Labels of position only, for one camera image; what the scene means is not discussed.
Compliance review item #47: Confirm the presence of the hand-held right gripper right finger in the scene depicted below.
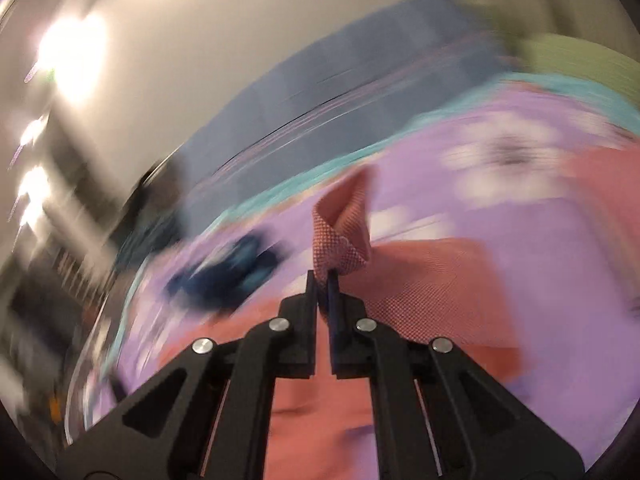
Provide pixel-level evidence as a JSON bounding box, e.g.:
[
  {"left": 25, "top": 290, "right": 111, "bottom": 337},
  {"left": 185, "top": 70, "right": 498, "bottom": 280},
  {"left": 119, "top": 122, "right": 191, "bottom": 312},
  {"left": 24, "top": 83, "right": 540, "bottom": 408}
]
[{"left": 328, "top": 279, "right": 585, "bottom": 480}]

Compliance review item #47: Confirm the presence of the navy star-print garment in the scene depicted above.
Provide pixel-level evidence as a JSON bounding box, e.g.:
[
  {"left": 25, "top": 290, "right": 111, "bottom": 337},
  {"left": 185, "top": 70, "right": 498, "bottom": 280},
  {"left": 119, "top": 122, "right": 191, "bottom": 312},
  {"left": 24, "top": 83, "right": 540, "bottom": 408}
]
[{"left": 167, "top": 237, "right": 290, "bottom": 312}]

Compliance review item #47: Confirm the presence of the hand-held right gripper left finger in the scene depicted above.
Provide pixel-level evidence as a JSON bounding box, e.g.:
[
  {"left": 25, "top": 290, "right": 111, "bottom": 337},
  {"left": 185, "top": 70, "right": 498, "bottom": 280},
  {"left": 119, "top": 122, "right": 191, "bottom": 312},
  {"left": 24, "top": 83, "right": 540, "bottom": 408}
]
[{"left": 57, "top": 270, "right": 318, "bottom": 480}]

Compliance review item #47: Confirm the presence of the salmon pink garment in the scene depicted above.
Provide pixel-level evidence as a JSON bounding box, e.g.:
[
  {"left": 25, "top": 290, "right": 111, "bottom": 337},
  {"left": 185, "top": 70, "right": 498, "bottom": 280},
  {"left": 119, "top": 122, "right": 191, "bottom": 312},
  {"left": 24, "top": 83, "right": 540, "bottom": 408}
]
[{"left": 155, "top": 165, "right": 526, "bottom": 480}]

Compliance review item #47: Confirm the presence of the teal blanket edge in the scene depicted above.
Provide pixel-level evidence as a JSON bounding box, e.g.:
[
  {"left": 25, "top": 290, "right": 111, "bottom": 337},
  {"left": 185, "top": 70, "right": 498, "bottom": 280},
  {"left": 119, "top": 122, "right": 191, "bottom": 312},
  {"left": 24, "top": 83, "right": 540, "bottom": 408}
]
[{"left": 115, "top": 72, "right": 628, "bottom": 273}]

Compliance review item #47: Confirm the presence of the green cloth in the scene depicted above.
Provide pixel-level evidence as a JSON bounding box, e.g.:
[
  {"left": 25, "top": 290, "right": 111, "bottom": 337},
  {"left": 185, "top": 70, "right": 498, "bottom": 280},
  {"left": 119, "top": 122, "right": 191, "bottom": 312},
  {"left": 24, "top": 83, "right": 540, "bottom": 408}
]
[{"left": 520, "top": 32, "right": 640, "bottom": 113}]

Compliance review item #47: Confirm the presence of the purple floral bedsheet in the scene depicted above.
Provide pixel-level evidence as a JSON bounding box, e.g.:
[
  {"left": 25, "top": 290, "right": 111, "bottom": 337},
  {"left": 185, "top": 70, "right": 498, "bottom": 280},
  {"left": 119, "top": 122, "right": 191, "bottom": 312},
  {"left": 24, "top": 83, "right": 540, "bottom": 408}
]
[{"left": 75, "top": 80, "right": 640, "bottom": 471}]

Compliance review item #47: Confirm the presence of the pink folded garment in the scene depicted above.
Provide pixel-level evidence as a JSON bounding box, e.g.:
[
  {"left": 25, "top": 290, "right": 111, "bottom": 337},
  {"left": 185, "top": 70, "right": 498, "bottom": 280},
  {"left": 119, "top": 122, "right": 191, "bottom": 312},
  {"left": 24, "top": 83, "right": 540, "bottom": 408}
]
[{"left": 565, "top": 144, "right": 640, "bottom": 266}]

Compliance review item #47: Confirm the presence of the blue plaid quilt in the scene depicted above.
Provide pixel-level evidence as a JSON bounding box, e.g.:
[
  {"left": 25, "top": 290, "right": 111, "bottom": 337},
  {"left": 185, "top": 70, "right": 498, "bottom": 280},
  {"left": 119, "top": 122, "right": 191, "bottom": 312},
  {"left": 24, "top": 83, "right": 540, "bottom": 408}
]
[{"left": 175, "top": 0, "right": 521, "bottom": 196}]

